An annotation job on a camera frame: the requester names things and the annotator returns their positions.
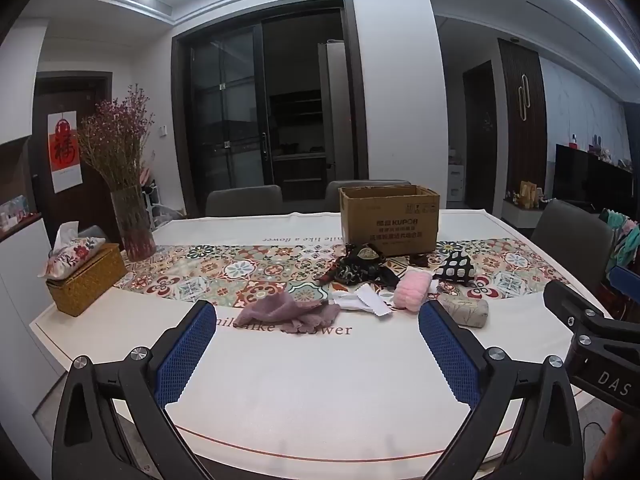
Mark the silver refrigerator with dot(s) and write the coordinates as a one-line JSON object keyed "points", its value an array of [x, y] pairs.
{"points": [[336, 110]]}

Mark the pink fluffy cloth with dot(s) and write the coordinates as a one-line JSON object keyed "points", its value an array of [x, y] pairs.
{"points": [[412, 287]]}

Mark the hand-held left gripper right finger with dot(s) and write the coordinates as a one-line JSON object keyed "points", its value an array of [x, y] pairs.
{"points": [[450, 355]]}

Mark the mauve knit cloth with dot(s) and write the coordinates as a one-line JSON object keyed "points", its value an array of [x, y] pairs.
{"points": [[280, 310]]}

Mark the yellow woven tissue box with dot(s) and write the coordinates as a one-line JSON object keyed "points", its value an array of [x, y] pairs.
{"points": [[87, 285]]}

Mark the white zigzag-edged cloth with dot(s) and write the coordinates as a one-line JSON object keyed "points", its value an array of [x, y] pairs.
{"points": [[370, 302]]}

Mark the glass vase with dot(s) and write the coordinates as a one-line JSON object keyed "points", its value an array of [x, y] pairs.
{"points": [[134, 230]]}

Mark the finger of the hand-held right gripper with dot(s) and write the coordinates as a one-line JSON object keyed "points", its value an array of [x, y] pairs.
{"points": [[562, 297], [627, 280]]}

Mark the black pouch with white patches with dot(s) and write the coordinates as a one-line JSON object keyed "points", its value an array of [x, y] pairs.
{"points": [[454, 266]]}

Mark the grey dining chair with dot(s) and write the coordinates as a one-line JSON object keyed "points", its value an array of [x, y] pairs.
{"points": [[570, 240], [367, 186], [245, 201]]}

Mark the grey printed pouch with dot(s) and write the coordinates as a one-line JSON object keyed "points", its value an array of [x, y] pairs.
{"points": [[464, 310]]}

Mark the brown cardboard box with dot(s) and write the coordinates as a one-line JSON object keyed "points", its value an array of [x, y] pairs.
{"points": [[387, 225]]}

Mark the black patterned scarf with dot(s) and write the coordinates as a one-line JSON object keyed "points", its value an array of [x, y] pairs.
{"points": [[357, 265]]}

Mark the white television stand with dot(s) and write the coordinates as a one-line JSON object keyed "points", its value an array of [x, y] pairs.
{"points": [[520, 215]]}

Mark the yellow paper bag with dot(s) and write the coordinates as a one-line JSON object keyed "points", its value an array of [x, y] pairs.
{"points": [[528, 194]]}

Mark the dark sliding glass door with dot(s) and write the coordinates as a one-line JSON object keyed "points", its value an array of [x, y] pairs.
{"points": [[230, 110]]}

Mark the black television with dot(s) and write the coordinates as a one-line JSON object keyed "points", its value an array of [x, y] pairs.
{"points": [[590, 180]]}

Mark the dried purple flowers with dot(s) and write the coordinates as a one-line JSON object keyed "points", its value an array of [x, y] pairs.
{"points": [[115, 145]]}

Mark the floral tissue cover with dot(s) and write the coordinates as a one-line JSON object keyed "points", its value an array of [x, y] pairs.
{"points": [[70, 255]]}

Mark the dark entrance door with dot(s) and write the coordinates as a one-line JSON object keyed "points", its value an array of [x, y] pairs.
{"points": [[95, 125]]}

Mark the red and white wall calendar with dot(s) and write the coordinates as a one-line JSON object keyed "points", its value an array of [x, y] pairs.
{"points": [[65, 152]]}

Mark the small white cabinet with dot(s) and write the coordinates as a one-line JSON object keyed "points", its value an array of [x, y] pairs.
{"points": [[455, 182]]}

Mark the colourful clothes pile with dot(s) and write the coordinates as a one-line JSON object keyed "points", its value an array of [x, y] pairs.
{"points": [[625, 240]]}

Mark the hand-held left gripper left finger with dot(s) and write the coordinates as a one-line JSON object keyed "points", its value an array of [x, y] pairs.
{"points": [[182, 355]]}

